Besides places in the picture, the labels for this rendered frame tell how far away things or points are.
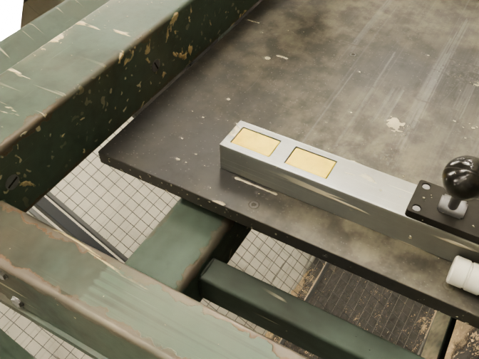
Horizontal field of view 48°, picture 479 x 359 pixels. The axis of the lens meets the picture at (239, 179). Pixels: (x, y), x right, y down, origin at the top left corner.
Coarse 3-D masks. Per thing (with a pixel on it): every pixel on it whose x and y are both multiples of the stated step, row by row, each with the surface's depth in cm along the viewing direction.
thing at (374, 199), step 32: (256, 128) 64; (224, 160) 64; (256, 160) 61; (288, 192) 62; (320, 192) 59; (352, 192) 57; (384, 192) 57; (384, 224) 57; (416, 224) 55; (448, 256) 56
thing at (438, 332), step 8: (440, 312) 179; (440, 320) 176; (448, 320) 172; (456, 320) 183; (432, 328) 176; (440, 328) 172; (448, 328) 170; (432, 336) 173; (440, 336) 169; (448, 336) 178; (432, 344) 170; (440, 344) 166; (448, 344) 177; (424, 352) 170; (432, 352) 167; (440, 352) 164
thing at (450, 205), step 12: (468, 156) 44; (444, 168) 45; (456, 168) 44; (468, 168) 43; (444, 180) 45; (456, 180) 44; (468, 180) 43; (456, 192) 44; (468, 192) 43; (444, 204) 54; (456, 204) 51; (456, 216) 53
